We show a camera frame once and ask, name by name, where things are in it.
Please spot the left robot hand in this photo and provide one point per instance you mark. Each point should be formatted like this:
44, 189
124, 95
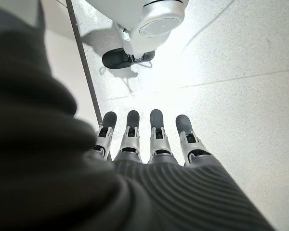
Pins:
86, 192

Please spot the black left robot foot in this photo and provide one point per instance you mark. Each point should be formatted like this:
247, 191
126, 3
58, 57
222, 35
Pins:
113, 60

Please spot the wide white cabinet door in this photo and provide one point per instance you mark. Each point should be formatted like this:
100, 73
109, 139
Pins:
60, 60

